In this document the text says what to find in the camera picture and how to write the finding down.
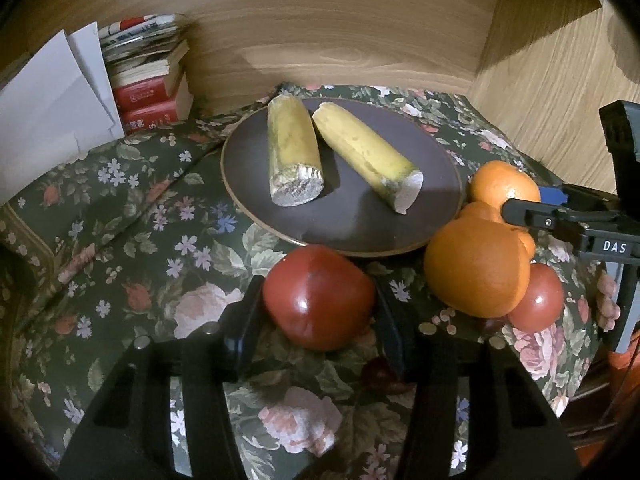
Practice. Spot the yellow cut banana piece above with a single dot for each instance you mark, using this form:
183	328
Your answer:
360	152

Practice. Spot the large orange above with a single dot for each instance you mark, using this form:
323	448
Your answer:
475	267

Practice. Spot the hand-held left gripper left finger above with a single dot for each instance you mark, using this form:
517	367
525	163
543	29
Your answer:
246	321

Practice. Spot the red book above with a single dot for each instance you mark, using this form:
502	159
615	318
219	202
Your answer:
155	112

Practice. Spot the large red tomato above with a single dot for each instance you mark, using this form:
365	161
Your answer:
315	300

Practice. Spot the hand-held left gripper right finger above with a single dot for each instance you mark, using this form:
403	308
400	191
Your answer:
391	321

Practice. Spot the white paper sheet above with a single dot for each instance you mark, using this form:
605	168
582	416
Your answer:
45	115
95	65

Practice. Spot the stack of books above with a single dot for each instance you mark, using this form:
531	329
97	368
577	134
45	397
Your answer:
145	91

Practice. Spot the green floral cloth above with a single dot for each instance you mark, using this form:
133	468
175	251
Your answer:
150	260

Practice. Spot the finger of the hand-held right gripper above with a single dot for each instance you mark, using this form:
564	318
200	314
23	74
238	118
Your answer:
550	193
530	215

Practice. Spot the small red tomato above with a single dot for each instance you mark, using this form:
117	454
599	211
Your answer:
539	302

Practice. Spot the person's right hand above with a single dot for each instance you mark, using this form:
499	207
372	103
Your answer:
607	300

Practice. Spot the dark brown plate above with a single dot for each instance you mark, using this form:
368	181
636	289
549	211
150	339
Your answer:
350	200

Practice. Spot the stack of magazines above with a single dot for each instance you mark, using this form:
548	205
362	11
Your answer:
142	35

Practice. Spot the small mandarin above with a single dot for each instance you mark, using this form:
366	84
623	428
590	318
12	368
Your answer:
502	185
481	211

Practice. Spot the banana piece with foil end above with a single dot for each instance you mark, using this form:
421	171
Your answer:
290	152

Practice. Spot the small dark red fruit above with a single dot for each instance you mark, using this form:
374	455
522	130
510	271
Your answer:
384	379

